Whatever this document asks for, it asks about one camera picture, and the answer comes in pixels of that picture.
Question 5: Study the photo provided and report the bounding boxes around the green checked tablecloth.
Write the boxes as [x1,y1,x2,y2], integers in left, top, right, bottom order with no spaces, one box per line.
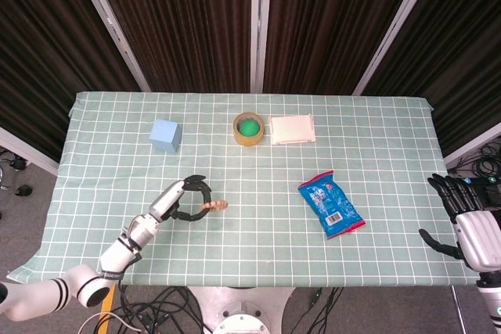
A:
[5,91,477,287]

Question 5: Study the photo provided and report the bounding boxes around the black wheeled chair base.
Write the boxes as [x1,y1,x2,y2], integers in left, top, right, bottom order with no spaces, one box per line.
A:
[0,145,34,198]

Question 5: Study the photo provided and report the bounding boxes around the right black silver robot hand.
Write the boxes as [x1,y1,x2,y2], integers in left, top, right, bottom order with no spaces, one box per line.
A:
[418,172,501,275]

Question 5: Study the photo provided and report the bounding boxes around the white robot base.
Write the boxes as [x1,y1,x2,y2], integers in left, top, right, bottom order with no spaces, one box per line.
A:
[187,286,297,334]

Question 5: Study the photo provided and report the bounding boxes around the yellow tape roll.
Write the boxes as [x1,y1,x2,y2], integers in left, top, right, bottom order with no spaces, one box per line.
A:
[232,112,265,147]

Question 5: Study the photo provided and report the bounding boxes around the dark brown curtain panel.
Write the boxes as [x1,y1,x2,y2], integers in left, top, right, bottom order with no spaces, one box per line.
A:
[88,0,254,93]
[363,0,501,155]
[262,0,426,95]
[0,0,144,159]

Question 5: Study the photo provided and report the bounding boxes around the blue snack bag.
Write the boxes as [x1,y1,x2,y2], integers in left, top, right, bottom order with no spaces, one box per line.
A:
[297,170,368,241]

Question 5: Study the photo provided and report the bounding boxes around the yellow floor tape strip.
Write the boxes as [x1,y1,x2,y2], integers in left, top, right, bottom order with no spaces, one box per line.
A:
[101,284,117,323]

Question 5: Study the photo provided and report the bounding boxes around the black foot pedal box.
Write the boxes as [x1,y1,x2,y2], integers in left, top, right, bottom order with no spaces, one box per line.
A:
[457,175,501,212]

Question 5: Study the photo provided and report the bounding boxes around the black floor cable bundle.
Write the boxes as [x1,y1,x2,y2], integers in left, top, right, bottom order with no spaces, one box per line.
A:
[111,286,207,334]

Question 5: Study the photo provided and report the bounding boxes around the green ball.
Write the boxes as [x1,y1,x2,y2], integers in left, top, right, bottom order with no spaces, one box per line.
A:
[239,119,261,136]

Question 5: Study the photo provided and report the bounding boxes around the white partition base rail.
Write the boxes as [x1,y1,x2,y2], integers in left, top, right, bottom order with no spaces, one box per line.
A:
[444,121,501,167]
[0,126,60,175]

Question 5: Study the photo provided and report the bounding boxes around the white floor cable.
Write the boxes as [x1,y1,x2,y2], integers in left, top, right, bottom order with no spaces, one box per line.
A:
[77,311,144,334]

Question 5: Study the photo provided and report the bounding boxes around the coiled black cables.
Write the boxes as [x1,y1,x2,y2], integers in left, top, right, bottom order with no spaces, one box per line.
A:
[448,140,501,178]

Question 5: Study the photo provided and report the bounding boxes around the white partition post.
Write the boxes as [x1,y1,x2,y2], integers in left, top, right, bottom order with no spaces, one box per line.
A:
[68,0,152,92]
[351,0,438,96]
[250,0,273,95]

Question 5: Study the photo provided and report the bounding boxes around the white plastic tray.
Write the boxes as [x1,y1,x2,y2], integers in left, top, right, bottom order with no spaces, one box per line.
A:
[269,113,316,145]

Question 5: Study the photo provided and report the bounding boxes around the light blue cube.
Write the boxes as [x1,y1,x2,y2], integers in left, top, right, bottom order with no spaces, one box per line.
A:
[149,119,183,154]

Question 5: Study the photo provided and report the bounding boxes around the wooden bead bracelet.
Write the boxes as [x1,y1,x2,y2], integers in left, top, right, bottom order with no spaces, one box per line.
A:
[199,199,229,212]

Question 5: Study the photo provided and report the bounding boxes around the black cable with green light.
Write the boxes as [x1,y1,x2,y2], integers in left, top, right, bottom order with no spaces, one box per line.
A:
[308,286,344,334]

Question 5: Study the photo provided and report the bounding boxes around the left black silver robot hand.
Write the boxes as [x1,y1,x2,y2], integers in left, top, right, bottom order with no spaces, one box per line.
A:
[148,174,214,224]

